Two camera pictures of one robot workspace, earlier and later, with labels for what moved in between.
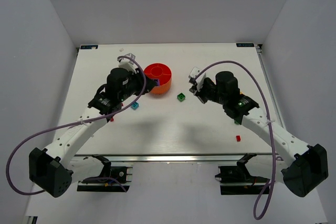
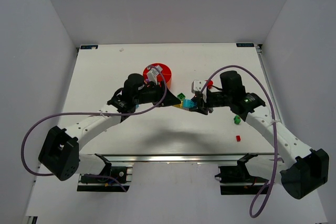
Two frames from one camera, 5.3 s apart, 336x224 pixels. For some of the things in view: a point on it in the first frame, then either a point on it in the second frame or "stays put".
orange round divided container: (162, 72) stays put
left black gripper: (143, 82) → (161, 94)
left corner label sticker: (88, 46) stays put
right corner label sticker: (245, 45) stays put
